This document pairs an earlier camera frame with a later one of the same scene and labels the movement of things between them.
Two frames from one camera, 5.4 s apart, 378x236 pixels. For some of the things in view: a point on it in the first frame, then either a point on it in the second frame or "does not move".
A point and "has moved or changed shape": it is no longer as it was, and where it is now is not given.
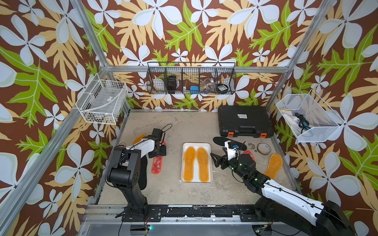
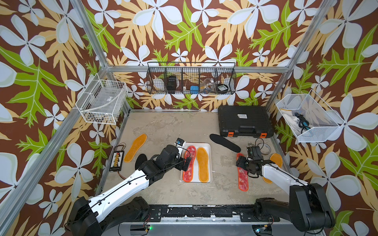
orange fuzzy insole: [202, 159] does not move
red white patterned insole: [157, 164] has moved or changed shape
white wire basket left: [103, 101] does not move
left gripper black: [163, 153] -> [180, 165]
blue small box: [194, 89] does not move
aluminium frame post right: [321, 16] does not move
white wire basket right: [310, 119] does not move
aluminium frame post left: [98, 53] does not move
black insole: [220, 140] has moved or changed shape
